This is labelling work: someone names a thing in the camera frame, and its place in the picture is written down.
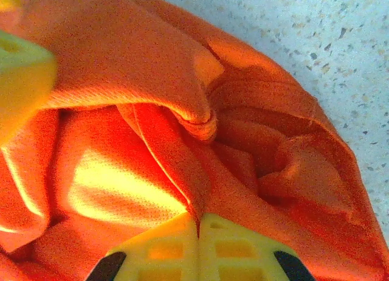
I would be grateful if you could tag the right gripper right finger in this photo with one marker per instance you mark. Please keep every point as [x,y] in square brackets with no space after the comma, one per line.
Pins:
[240,256]

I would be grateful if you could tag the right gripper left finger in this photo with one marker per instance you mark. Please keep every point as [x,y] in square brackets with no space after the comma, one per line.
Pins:
[158,256]

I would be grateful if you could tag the orange t-shirt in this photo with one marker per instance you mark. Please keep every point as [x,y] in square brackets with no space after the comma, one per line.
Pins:
[152,80]

